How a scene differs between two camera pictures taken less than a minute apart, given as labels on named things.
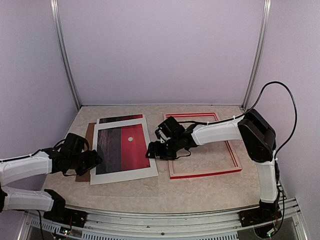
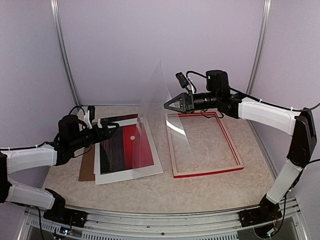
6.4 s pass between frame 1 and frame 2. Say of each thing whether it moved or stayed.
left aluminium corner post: stayed
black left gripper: moved
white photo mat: moved
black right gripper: moved
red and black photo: stayed
